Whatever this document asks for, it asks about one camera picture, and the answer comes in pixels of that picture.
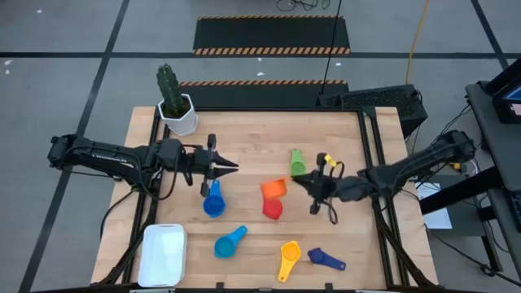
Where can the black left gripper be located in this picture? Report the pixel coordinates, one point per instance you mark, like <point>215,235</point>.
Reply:
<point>197,160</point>

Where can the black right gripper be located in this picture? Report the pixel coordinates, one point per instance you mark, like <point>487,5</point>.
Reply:
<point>325,187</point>

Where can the green measuring cup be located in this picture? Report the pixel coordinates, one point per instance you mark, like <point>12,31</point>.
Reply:
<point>298,166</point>

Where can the orange measuring cup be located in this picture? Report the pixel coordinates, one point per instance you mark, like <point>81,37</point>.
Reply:
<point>273,189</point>

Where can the large blue measuring cup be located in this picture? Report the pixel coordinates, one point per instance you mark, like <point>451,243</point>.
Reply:
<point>213,205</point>

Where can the red measuring cup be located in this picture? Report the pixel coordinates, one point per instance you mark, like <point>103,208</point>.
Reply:
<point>272,209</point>

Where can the yellow measuring cup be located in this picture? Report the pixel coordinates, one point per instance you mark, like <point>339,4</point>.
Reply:
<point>290,252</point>

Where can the small navy measuring cup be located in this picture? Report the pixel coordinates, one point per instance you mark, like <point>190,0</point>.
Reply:
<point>317,256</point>

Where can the light blue measuring cup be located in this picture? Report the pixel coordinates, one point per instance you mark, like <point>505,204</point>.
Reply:
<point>224,247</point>

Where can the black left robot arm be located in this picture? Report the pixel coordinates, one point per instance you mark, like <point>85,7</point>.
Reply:
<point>118,158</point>

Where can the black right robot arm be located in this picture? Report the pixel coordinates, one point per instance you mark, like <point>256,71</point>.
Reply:
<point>407,164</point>

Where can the white plastic basket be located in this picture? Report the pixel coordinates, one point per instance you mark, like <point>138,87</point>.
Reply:
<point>162,256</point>

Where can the yellow tag on gripper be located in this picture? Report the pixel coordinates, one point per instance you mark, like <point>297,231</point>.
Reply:
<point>330,160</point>

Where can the white hexagonal plant pot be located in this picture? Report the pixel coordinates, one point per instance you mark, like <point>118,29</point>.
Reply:
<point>183,124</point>

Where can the black hazard-striped floor mat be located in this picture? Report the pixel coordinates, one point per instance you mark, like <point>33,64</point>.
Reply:
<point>260,95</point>
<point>270,34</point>

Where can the green cactus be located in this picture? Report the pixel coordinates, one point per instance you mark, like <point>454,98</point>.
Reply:
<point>170,89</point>

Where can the black computer case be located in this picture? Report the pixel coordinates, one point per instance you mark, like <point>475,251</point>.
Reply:
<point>378,101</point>

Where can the white paper sheet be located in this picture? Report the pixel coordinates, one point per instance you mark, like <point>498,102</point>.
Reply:
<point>441,217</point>

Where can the grey side desk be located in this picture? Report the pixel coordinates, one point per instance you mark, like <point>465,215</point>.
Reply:
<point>500,142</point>

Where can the black monitor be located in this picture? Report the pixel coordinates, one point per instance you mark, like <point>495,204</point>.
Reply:
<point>509,110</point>

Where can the black aluminium table frame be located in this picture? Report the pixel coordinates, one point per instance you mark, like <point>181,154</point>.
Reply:
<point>264,109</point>

